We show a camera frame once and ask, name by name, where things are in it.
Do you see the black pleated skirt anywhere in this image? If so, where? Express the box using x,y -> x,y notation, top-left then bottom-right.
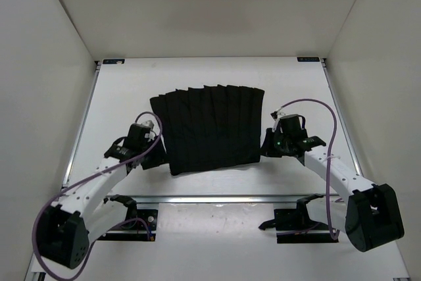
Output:
150,85 -> 264,176

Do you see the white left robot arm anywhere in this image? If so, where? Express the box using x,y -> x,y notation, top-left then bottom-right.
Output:
33,120 -> 166,269

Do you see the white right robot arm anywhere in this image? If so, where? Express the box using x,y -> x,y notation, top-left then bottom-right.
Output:
259,113 -> 405,252

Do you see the left corner marker sticker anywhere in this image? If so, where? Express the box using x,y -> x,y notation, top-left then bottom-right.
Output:
102,59 -> 125,64

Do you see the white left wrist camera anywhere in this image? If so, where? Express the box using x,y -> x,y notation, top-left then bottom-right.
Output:
141,120 -> 156,141

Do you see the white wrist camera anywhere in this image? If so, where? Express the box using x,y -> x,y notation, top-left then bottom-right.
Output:
141,120 -> 156,141
270,107 -> 285,132

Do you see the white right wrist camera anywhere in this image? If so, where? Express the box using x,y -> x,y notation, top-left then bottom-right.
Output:
270,107 -> 285,132

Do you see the aluminium table edge rail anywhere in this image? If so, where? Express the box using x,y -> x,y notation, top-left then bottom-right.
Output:
132,195 -> 304,204

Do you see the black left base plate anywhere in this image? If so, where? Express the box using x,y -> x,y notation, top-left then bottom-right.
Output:
101,195 -> 159,242

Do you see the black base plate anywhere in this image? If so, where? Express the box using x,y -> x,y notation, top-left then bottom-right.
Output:
259,194 -> 339,244
101,195 -> 159,242

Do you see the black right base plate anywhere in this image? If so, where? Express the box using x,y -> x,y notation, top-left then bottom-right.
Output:
259,194 -> 339,244

